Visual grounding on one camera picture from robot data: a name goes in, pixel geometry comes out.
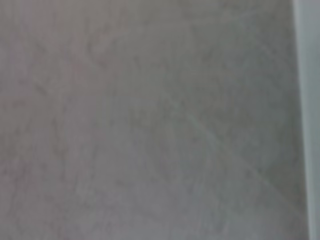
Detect white table side edge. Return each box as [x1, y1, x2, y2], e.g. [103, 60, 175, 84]
[292, 0, 320, 240]

